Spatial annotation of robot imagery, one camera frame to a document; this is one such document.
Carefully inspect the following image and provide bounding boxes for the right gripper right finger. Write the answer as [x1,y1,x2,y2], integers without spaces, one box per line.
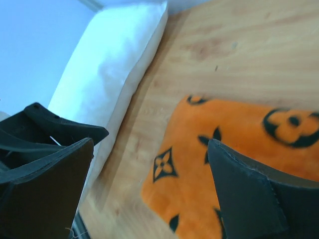
[208,139,319,239]

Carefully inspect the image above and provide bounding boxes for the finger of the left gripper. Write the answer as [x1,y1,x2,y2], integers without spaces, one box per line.
[23,103,109,146]

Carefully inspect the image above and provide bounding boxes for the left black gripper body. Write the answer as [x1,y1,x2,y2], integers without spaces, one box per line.
[0,109,64,172]

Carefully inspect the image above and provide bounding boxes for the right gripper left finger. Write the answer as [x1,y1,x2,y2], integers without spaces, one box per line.
[0,138,94,239]

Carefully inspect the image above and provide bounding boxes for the orange black-patterned plush pillowcase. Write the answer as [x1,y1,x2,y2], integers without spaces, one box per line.
[142,95,319,239]

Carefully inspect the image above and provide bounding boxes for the white pillow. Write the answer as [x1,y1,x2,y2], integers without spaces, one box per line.
[48,1,168,199]

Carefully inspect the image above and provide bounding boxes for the left aluminium corner post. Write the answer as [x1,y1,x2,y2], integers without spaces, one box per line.
[78,0,104,12]

